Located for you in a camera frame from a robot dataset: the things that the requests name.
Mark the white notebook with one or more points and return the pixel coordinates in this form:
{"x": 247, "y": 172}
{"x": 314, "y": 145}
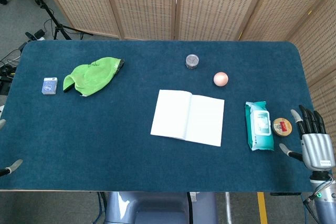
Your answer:
{"x": 187, "y": 117}

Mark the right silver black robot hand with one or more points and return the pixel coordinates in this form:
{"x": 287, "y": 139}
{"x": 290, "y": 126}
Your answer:
{"x": 316, "y": 150}

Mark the blue-grey robot body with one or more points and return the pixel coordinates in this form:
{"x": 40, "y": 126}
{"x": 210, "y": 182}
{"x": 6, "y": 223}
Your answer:
{"x": 157, "y": 208}

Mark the woven wooden folding screen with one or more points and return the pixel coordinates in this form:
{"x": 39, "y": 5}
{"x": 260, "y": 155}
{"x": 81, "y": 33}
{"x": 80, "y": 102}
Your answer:
{"x": 147, "y": 3}

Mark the black tripod stand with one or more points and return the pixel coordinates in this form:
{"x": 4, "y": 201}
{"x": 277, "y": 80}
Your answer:
{"x": 56, "y": 23}

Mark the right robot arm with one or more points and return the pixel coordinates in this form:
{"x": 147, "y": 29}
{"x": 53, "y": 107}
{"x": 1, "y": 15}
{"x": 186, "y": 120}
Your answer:
{"x": 324, "y": 195}

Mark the blue playing card box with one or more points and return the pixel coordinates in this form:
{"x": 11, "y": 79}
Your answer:
{"x": 49, "y": 85}

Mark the blue table mat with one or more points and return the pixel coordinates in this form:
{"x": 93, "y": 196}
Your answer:
{"x": 118, "y": 134}

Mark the pink ball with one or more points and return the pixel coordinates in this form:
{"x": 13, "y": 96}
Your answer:
{"x": 220, "y": 79}

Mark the teal wet wipes pack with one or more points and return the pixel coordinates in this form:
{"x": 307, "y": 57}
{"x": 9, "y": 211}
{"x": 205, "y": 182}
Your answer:
{"x": 258, "y": 127}

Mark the green microfibre cloth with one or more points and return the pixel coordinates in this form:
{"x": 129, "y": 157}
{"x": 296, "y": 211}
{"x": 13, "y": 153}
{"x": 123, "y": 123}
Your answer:
{"x": 92, "y": 75}

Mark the black power adapter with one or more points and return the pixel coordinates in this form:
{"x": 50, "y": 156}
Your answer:
{"x": 36, "y": 34}

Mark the round tin with red label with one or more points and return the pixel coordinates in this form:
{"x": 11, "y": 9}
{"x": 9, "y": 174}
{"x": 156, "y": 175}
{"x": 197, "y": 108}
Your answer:
{"x": 282, "y": 127}

